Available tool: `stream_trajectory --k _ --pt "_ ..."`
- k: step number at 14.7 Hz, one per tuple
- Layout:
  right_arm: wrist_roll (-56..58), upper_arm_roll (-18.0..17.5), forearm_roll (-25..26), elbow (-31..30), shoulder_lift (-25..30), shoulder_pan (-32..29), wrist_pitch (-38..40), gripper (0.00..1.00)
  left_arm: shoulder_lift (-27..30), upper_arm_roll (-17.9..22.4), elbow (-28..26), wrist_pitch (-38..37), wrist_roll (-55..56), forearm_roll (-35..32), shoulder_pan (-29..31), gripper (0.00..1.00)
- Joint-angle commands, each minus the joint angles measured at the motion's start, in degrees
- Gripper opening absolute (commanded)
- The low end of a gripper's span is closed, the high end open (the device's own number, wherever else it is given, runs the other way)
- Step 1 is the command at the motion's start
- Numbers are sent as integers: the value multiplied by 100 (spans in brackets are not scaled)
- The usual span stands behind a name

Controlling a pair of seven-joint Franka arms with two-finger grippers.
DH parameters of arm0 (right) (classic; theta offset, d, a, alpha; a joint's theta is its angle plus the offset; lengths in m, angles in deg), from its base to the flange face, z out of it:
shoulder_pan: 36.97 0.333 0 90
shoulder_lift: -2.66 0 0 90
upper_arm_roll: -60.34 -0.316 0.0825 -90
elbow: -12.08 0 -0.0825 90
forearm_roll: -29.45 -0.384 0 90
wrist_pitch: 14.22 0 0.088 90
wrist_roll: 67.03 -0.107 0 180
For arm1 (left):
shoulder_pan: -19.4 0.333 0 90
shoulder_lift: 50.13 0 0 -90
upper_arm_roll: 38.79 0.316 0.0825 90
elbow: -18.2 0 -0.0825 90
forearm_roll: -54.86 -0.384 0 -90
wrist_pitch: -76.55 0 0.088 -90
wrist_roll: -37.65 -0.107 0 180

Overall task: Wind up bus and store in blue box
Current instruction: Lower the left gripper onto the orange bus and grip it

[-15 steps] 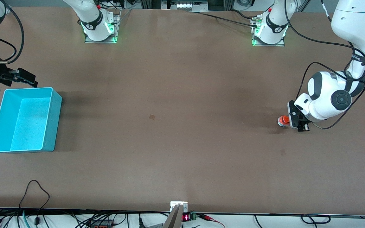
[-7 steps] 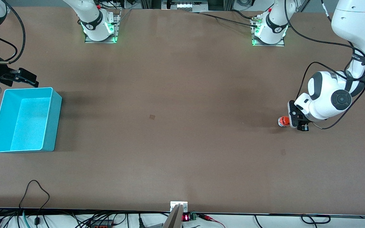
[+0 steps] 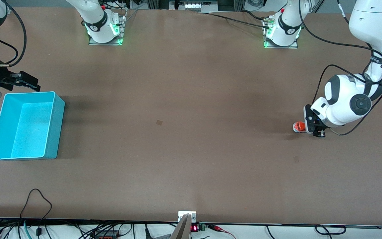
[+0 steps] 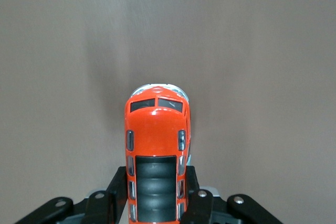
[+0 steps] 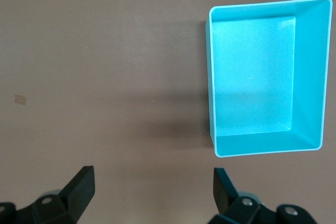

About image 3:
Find blue plastic box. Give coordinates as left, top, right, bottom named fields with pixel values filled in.
left=0, top=91, right=65, bottom=161

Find red clip lead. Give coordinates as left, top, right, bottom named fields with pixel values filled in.
left=207, top=224, right=236, bottom=239

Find grey device with lit panel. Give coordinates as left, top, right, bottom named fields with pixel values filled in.
left=169, top=0, right=219, bottom=11

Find power strip with red switches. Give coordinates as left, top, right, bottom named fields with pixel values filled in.
left=94, top=230, right=119, bottom=239

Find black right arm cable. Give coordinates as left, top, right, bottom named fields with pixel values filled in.
left=0, top=0, right=28, bottom=67

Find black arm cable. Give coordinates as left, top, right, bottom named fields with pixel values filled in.
left=0, top=0, right=28, bottom=67
left=299, top=10, right=382, bottom=136

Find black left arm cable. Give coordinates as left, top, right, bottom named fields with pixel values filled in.
left=299, top=10, right=382, bottom=136

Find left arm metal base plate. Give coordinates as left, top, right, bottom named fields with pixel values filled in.
left=262, top=15, right=299, bottom=49

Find black coiled cable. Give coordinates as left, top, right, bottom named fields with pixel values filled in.
left=315, top=225, right=347, bottom=236

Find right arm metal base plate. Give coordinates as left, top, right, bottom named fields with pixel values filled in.
left=89, top=10, right=127, bottom=46

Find black looped cable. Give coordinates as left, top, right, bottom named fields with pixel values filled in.
left=20, top=188, right=52, bottom=237

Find black cables across table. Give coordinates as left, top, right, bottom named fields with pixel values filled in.
left=196, top=11, right=272, bottom=30

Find teal cable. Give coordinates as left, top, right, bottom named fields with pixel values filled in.
left=23, top=220, right=33, bottom=239

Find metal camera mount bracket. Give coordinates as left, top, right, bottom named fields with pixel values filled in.
left=170, top=211, right=197, bottom=239

